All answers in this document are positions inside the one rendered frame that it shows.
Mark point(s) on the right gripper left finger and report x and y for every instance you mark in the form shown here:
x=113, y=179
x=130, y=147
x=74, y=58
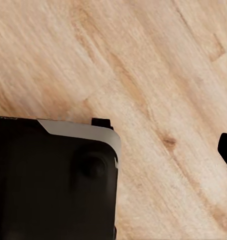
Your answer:
x=9, y=149

